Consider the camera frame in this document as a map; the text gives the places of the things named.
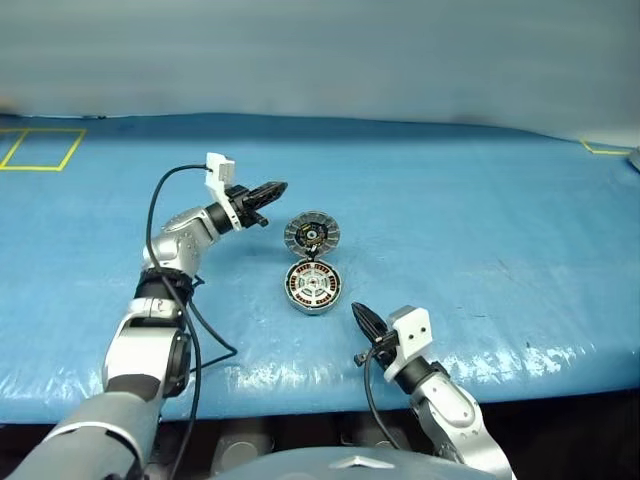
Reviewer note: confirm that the grey robot torso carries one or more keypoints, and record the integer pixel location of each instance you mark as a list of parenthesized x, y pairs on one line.
[(360, 465)]

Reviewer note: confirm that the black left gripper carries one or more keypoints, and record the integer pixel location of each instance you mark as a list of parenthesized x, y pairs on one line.
[(242, 205)]

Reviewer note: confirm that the silver motor housing copper coils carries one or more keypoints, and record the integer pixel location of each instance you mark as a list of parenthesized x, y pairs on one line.
[(315, 310)]

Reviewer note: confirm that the blue plastic table cover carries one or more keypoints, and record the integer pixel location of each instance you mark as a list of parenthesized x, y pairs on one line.
[(450, 225)]

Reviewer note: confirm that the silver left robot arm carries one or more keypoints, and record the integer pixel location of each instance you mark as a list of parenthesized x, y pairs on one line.
[(180, 245)]

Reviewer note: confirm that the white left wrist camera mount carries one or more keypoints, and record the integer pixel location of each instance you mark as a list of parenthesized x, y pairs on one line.
[(220, 170)]

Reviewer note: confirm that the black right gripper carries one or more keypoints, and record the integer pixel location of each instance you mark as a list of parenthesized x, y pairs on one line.
[(386, 352)]

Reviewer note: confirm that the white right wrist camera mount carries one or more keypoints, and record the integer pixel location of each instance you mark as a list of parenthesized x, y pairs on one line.
[(412, 332)]

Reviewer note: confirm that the silver spoked rotor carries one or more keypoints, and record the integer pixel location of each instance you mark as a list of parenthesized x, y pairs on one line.
[(314, 284)]

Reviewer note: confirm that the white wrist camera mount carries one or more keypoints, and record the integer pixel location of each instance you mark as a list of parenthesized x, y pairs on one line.
[(220, 170), (412, 332)]

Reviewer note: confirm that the dark round motor rotor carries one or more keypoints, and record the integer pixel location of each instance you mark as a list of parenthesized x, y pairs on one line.
[(331, 235)]

